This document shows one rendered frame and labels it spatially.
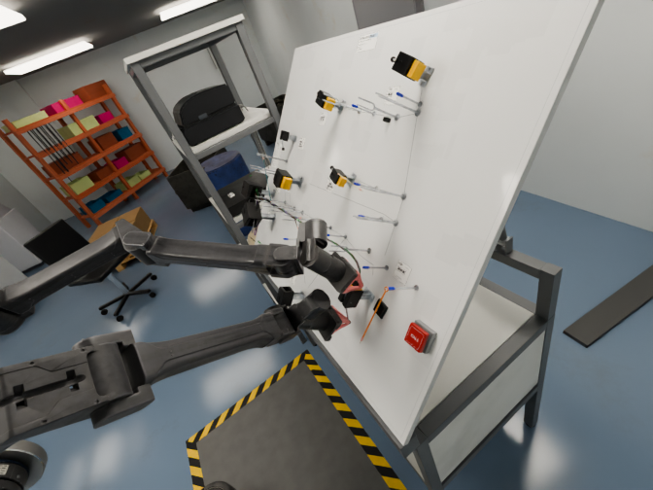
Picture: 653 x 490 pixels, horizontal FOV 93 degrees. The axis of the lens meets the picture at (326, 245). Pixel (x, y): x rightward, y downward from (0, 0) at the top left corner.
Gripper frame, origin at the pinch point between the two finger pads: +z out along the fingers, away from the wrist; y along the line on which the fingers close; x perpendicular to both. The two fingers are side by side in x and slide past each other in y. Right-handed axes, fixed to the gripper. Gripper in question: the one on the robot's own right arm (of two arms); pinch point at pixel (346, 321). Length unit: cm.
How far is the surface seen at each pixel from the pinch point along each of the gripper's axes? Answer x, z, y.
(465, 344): -9.0, 35.4, -17.2
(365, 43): -72, -9, 47
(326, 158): -35, -2, 47
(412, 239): -31.4, -1.6, -4.2
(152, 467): 173, 0, 59
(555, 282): -40, 38, -23
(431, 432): 9.2, 17.3, -30.8
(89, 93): 117, -94, 735
